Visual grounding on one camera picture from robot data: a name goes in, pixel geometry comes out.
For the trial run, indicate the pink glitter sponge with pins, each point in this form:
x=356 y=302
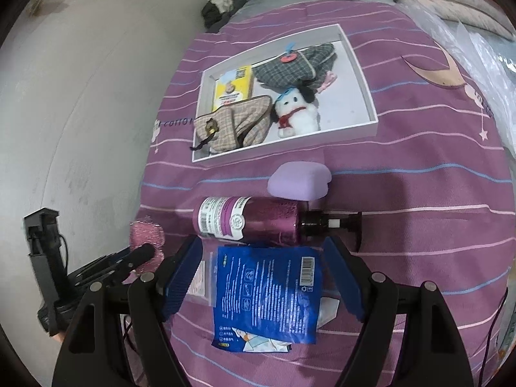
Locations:
x=147 y=234

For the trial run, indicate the white shallow box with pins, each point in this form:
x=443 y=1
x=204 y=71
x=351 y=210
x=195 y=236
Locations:
x=346 y=100

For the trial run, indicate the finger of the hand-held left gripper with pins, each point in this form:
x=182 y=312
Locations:
x=139 y=254
x=111 y=258

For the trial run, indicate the lavender sponge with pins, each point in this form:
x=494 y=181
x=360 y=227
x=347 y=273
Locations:
x=300 y=181

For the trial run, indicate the green plaid pouch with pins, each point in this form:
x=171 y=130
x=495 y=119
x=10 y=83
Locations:
x=282 y=74

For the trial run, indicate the dark crumpled cloth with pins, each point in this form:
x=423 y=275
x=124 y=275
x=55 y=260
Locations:
x=221 y=4

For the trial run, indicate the beige plaid pouch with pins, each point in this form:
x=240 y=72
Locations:
x=238 y=125

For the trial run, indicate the yellow card packet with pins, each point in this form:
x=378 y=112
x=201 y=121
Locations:
x=234 y=88

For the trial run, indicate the white plush dog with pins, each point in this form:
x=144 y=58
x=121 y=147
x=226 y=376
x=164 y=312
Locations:
x=300 y=119

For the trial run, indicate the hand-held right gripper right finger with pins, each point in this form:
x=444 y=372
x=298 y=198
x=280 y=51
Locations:
x=342 y=278

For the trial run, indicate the purple pump bottle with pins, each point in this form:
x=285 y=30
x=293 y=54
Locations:
x=258 y=221

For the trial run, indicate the clear plastic sheet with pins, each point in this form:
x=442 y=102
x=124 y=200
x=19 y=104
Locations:
x=479 y=60

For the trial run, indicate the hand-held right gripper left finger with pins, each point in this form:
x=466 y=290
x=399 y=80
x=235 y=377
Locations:
x=181 y=278

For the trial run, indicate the purple striped bed sheet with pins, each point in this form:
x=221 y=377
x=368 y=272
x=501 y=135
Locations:
x=403 y=193

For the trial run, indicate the brass wall knob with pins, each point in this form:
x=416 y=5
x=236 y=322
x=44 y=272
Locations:
x=35 y=8

